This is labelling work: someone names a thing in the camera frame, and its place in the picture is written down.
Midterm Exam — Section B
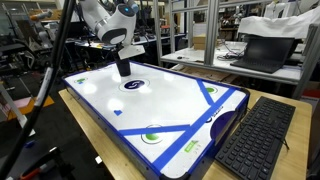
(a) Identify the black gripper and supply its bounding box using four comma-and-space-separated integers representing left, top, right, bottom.
113, 44, 131, 64

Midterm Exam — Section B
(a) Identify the dark plastic cup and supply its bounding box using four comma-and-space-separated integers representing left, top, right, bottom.
116, 59, 132, 78

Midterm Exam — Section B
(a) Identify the white background desk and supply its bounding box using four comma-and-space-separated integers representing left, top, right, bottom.
74, 33, 187, 51

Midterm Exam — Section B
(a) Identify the black monitor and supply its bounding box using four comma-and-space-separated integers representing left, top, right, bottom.
66, 21, 90, 40

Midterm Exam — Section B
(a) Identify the white blue air hockey table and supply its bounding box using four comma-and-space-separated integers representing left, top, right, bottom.
61, 59, 251, 180

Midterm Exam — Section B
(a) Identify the medium blue tape strip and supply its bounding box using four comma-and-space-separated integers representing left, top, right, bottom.
118, 123, 192, 137

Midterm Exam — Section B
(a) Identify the black office chair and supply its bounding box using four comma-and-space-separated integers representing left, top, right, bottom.
31, 41, 69, 88

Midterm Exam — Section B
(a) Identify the cardboard box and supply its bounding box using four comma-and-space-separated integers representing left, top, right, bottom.
192, 34, 219, 51

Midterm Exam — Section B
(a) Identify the orange floor mat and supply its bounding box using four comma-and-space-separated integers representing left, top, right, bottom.
6, 93, 56, 122

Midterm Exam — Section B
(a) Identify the flat cardboard sheet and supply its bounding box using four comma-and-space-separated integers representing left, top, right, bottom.
171, 64, 241, 84

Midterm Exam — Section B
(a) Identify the short blue tape strip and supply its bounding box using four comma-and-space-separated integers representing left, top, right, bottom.
195, 79, 215, 106

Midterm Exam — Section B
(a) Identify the long blue tape strip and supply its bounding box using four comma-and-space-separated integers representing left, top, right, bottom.
151, 87, 237, 172

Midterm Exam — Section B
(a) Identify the white leaning panel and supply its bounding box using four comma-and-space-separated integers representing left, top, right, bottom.
0, 83, 37, 138

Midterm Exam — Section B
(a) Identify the small blue object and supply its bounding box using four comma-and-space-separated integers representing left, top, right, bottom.
24, 139, 36, 149

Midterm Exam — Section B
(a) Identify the black orange tool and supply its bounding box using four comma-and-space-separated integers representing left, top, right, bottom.
19, 146, 76, 180

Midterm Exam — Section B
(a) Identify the black laptop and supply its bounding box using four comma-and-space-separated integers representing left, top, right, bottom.
229, 34, 296, 75

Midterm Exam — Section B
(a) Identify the white background machine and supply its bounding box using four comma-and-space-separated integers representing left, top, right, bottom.
263, 0, 301, 19

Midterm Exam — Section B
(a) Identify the black computer keyboard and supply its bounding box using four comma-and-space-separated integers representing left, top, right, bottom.
214, 95, 297, 180

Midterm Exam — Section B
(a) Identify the white cloth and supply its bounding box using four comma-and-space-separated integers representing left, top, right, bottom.
237, 5, 320, 40

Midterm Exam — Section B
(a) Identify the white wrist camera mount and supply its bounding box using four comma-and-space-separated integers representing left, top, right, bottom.
117, 44, 147, 61

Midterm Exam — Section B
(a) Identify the black robot cable hose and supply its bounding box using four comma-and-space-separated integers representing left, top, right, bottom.
0, 0, 77, 180

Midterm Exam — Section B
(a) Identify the aluminium profile frame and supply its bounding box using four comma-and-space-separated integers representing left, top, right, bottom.
152, 0, 320, 100

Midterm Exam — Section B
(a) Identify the black cable bundle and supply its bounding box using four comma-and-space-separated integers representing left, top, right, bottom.
216, 39, 248, 62

